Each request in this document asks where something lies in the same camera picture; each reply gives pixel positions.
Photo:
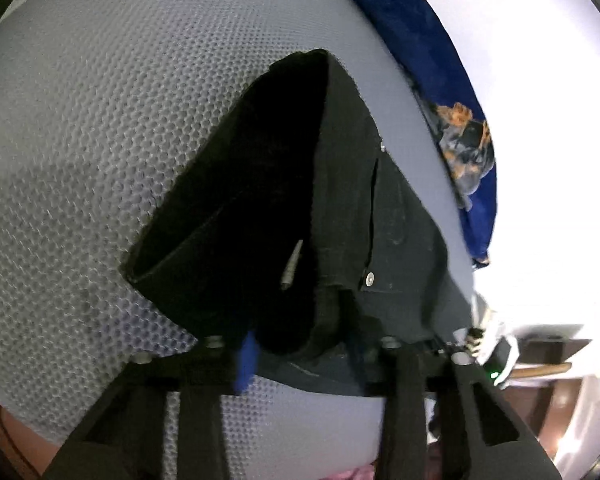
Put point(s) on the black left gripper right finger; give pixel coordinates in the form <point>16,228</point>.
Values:
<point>481,436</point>

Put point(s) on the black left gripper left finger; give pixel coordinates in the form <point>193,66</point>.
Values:
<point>122,435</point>

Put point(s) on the black denim pants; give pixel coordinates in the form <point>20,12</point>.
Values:
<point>294,226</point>

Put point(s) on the black white striped cloth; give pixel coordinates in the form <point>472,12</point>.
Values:
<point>474,341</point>

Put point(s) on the brown wooden wardrobe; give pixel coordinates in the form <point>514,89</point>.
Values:
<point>539,390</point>

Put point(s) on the pink garment torso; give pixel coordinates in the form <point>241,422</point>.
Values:
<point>366,472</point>

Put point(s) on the blue floral blanket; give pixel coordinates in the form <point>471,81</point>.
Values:
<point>419,43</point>

